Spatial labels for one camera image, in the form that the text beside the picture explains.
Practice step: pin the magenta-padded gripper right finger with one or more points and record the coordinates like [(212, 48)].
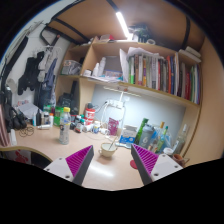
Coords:
[(146, 160)]

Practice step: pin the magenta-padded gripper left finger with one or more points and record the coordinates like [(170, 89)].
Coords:
[(78, 160)]

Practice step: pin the clear yellow-capped drink bottle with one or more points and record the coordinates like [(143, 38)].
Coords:
[(64, 130)]

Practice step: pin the grey water bottle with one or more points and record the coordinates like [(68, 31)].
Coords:
[(146, 136)]

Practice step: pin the flat round red coaster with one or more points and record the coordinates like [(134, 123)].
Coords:
[(133, 164)]

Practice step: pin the white-lidded brown jar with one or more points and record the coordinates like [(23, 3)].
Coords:
[(168, 152)]

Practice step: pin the clear bottle with yellow cap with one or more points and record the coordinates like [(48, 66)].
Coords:
[(156, 136)]

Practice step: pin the pale blue tube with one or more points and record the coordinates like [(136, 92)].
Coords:
[(122, 145)]

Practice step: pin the cream ceramic mug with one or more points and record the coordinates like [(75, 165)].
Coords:
[(107, 151)]

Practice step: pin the blue and white box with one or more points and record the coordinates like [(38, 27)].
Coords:
[(127, 135)]

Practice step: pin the brown ceramic mug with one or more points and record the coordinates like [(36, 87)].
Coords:
[(179, 159)]

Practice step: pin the dark green tall bottle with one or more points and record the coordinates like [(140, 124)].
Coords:
[(141, 126)]

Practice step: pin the wooden stirring stick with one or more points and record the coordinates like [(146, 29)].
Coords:
[(113, 141)]

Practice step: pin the large clear glass bottle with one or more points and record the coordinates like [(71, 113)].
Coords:
[(180, 141)]

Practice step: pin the magenta snack pouch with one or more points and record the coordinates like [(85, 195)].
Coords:
[(113, 126)]

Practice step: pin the red and white can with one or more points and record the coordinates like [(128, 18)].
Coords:
[(89, 114)]

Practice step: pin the black boxy device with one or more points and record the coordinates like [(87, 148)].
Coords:
[(66, 100)]

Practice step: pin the white power strip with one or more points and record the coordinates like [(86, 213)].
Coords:
[(115, 103)]

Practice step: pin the long white light bar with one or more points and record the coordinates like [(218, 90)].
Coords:
[(121, 90)]

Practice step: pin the hanging clothes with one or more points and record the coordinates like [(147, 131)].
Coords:
[(46, 80)]

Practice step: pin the short bright tube light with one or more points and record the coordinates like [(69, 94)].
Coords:
[(122, 24)]

